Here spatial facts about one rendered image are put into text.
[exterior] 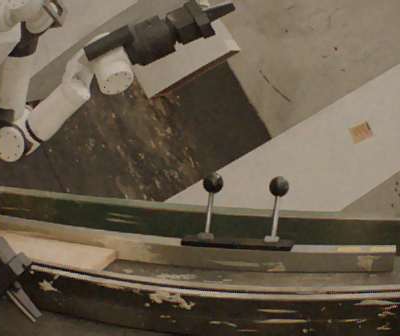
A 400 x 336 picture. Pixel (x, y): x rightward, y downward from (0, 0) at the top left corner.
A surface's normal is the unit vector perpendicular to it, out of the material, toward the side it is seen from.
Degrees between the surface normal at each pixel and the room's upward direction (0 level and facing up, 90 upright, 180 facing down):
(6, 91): 90
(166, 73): 90
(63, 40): 90
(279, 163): 90
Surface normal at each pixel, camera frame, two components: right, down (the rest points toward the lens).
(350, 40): -0.25, 0.13
